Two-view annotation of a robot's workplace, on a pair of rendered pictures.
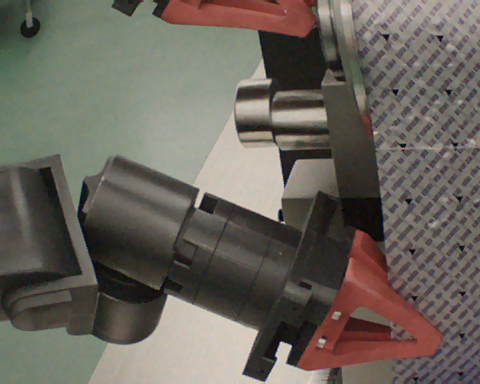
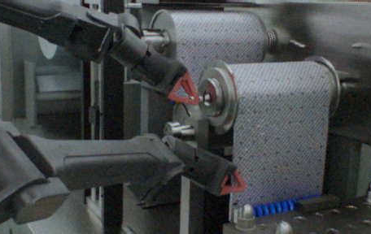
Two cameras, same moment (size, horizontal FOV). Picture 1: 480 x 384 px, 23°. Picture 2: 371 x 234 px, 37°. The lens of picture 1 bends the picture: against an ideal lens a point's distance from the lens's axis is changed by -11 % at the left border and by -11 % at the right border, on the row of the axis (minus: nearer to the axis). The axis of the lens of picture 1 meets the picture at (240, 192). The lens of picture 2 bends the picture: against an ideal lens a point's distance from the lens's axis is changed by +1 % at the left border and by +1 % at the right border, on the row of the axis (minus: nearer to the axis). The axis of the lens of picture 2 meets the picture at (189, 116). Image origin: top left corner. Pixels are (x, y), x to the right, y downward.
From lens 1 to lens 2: 0.72 m
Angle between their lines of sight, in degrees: 46
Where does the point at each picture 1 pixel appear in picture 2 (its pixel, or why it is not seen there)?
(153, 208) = (187, 147)
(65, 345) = not seen: outside the picture
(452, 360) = (247, 193)
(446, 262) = (248, 161)
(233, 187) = not seen: hidden behind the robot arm
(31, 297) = (176, 170)
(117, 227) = (181, 152)
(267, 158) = not seen: hidden behind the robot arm
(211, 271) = (202, 163)
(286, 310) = (229, 169)
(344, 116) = (202, 129)
